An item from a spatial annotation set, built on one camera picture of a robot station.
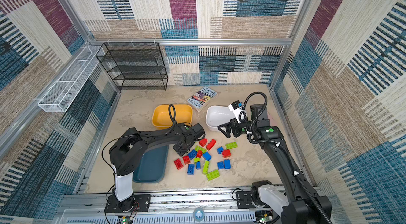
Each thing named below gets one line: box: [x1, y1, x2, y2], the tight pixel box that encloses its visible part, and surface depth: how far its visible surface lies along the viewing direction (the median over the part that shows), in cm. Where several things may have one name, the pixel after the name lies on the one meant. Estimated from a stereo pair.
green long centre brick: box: [194, 145, 208, 154], surface depth 91 cm
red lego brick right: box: [222, 148, 232, 158], surface depth 90 cm
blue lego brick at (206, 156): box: [202, 151, 212, 161], surface depth 89 cm
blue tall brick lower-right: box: [223, 159, 232, 170], surface depth 85 cm
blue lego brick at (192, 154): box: [187, 148, 198, 161], surface depth 89 cm
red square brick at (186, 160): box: [182, 155, 191, 165], surface depth 85 cm
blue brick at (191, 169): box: [187, 163, 195, 175], surface depth 85 cm
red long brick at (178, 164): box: [173, 158, 184, 171], surface depth 86 cm
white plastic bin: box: [205, 105, 237, 132], surface depth 104 cm
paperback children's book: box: [186, 86, 218, 109], surface depth 114 cm
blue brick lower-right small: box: [216, 161, 225, 170], surface depth 85 cm
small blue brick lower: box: [195, 161, 202, 170], surface depth 85 cm
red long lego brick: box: [206, 138, 217, 151], surface depth 93 cm
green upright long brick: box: [202, 160, 210, 175], surface depth 83 cm
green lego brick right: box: [225, 141, 238, 150], surface depth 92 cm
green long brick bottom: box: [205, 169, 221, 182], surface depth 82 cm
